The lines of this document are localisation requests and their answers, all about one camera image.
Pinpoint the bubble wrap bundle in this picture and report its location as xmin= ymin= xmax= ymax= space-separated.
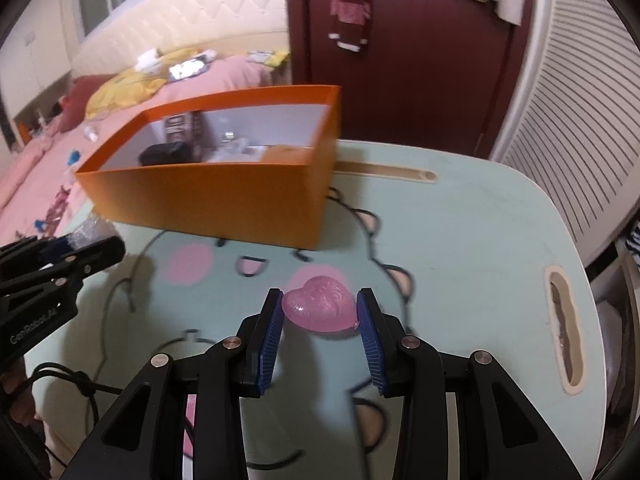
xmin=67 ymin=214 xmax=118 ymax=250

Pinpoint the pink heart-shaped case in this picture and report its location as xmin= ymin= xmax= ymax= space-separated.
xmin=282 ymin=276 xmax=358 ymax=334

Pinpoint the pink bed duvet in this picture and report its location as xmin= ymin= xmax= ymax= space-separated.
xmin=1 ymin=55 xmax=284 ymax=244

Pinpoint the dark red pillow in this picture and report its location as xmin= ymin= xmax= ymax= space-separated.
xmin=58 ymin=74 xmax=114 ymax=132

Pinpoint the black pouch in box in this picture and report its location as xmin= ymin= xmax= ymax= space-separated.
xmin=138 ymin=141 xmax=195 ymax=167

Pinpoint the yellow pillow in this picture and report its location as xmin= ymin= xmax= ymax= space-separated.
xmin=85 ymin=48 xmax=200 ymax=120

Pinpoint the white cabinet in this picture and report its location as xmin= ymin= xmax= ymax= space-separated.
xmin=1 ymin=0 xmax=70 ymax=119

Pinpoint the brown drink carton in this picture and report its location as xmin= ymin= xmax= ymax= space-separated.
xmin=163 ymin=110 xmax=204 ymax=148

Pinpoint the white plush toy on bed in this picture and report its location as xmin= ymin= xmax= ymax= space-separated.
xmin=134 ymin=49 xmax=163 ymax=76

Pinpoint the orange cardboard box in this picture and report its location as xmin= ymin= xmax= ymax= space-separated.
xmin=76 ymin=84 xmax=341 ymax=249

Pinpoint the brown plush toy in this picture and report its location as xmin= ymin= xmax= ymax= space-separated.
xmin=260 ymin=144 xmax=314 ymax=165

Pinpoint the cream tufted headboard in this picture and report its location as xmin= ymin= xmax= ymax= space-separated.
xmin=70 ymin=0 xmax=288 ymax=76

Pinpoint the white louvered closet door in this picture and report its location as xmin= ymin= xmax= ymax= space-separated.
xmin=491 ymin=0 xmax=639 ymax=264

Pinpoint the dark red wooden door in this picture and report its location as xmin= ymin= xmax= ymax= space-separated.
xmin=288 ymin=0 xmax=535 ymax=158

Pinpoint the red striped scarf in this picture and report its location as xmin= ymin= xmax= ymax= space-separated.
xmin=329 ymin=0 xmax=372 ymax=52

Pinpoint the black cable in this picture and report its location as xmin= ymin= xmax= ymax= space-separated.
xmin=24 ymin=361 xmax=124 ymax=461

